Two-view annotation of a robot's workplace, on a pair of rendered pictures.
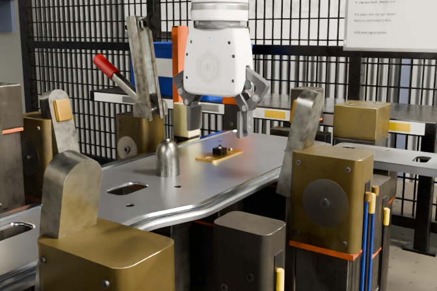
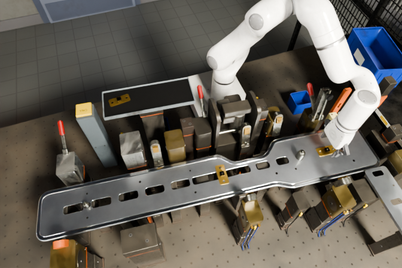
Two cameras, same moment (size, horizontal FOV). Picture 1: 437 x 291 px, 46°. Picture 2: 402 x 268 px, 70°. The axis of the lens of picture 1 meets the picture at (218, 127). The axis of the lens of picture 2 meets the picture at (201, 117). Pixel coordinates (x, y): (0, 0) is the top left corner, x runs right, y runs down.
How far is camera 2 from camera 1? 0.88 m
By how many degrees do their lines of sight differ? 54
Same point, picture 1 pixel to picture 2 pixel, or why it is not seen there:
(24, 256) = (243, 185)
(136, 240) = (257, 213)
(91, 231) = (252, 204)
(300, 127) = (337, 183)
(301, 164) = (331, 191)
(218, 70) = (334, 138)
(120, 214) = (271, 177)
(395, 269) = not seen: hidden behind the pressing
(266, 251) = (298, 210)
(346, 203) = (335, 209)
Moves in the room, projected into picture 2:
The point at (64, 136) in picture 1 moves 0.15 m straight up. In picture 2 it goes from (276, 125) to (285, 104)
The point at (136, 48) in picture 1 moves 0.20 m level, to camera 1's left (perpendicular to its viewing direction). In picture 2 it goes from (319, 100) to (277, 76)
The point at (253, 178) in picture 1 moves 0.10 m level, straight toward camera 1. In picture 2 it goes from (322, 177) to (308, 193)
